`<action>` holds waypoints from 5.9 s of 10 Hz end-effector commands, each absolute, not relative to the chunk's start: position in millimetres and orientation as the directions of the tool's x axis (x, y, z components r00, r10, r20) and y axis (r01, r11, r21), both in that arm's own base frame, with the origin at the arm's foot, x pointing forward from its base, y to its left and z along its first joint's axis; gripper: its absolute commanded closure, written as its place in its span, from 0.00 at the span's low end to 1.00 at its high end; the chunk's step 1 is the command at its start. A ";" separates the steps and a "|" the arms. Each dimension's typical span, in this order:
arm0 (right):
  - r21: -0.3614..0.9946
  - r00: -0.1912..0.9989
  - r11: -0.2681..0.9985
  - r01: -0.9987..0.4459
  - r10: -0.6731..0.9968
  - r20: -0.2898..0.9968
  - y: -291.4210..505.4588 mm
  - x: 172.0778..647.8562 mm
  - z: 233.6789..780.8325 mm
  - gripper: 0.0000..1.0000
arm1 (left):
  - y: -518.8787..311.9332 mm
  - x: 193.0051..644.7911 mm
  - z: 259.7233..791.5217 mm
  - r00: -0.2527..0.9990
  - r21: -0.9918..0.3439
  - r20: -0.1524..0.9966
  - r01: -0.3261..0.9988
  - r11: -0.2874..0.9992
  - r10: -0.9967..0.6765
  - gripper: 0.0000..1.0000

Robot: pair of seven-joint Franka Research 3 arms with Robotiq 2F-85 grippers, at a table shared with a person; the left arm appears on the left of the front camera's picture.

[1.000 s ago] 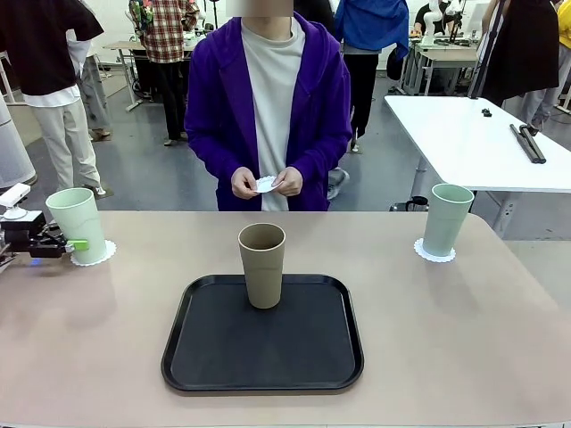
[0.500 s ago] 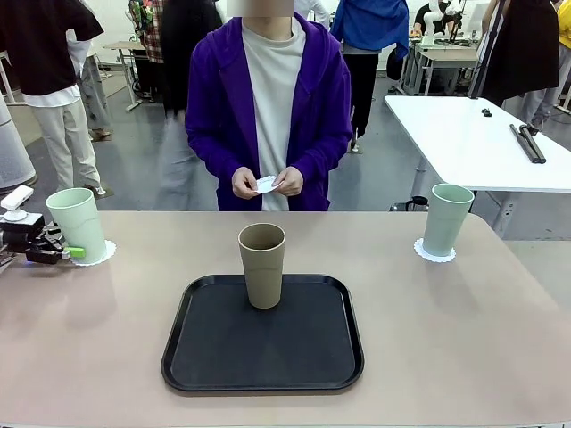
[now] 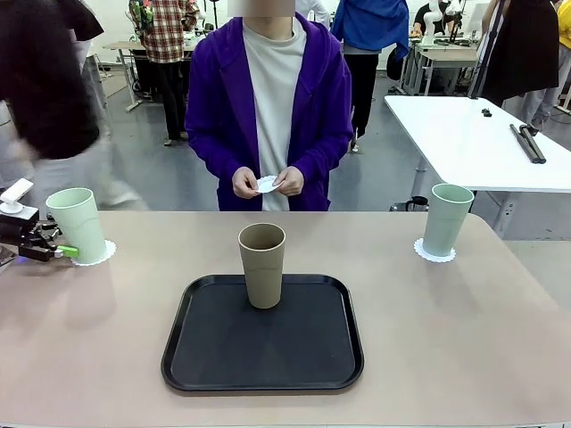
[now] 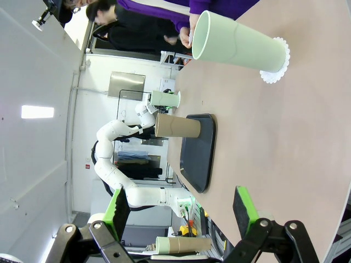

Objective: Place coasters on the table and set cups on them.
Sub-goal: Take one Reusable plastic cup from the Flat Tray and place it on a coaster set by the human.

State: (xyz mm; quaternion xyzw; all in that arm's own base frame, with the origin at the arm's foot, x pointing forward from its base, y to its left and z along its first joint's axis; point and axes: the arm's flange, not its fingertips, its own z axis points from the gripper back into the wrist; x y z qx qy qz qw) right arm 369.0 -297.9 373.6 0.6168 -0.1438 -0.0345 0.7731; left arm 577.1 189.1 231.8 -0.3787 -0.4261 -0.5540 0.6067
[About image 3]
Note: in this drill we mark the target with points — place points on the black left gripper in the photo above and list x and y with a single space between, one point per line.
15 227

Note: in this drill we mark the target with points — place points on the light green cup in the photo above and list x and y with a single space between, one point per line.
80 227
446 223

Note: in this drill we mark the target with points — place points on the white scalloped paper coaster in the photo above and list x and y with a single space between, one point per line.
110 252
267 185
419 252

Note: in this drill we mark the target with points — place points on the brown cup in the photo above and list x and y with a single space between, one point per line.
263 276

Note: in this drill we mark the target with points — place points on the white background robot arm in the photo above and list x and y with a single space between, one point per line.
433 22

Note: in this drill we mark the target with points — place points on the person's left forearm purple sleeve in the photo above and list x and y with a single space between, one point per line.
325 147

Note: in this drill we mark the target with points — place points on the person's right forearm purple sleeve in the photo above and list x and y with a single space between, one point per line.
209 147

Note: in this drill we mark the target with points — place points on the person's right hand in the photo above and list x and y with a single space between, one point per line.
244 183

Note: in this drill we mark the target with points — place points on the person's left hand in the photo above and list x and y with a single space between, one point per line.
292 180

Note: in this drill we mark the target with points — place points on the person in black shirt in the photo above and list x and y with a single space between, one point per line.
44 89

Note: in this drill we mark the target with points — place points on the person in grey trousers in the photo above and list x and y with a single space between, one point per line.
98 89

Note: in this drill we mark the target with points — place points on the grey background desk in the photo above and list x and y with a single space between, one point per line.
125 46

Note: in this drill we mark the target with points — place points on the person in purple hoodie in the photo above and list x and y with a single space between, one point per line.
218 111

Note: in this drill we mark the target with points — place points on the person in plaid shirt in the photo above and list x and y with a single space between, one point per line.
169 40

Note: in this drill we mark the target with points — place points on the black plastic tray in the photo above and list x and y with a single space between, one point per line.
267 352

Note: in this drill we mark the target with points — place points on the black kettle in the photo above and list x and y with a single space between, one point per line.
417 203

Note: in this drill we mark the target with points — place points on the person in blue jacket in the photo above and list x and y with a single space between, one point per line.
370 27

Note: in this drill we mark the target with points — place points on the black hanging bag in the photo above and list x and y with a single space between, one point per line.
394 64

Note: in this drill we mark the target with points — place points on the white side table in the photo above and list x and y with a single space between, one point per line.
450 134

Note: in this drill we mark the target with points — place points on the beige background desk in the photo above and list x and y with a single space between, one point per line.
446 55

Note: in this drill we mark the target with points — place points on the small black object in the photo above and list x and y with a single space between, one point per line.
486 112

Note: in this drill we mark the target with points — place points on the black folded tripod rods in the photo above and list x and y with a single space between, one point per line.
528 142

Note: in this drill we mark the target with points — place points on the person in black coat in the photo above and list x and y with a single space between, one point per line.
522 49

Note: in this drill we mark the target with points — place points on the person in yellow top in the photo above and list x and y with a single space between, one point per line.
565 40

